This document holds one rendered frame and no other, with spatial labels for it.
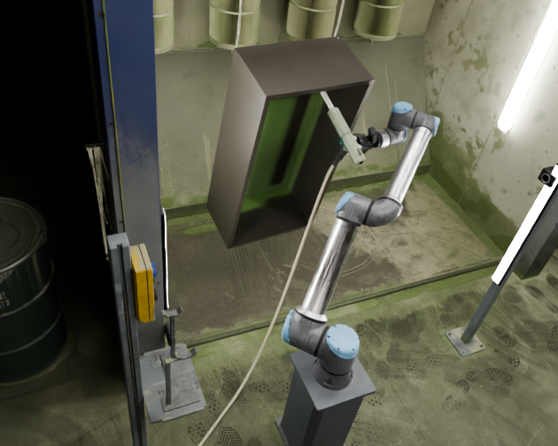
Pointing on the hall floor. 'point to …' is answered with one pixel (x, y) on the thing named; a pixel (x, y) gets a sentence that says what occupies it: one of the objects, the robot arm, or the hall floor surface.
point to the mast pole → (518, 255)
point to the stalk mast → (127, 332)
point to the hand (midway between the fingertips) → (345, 145)
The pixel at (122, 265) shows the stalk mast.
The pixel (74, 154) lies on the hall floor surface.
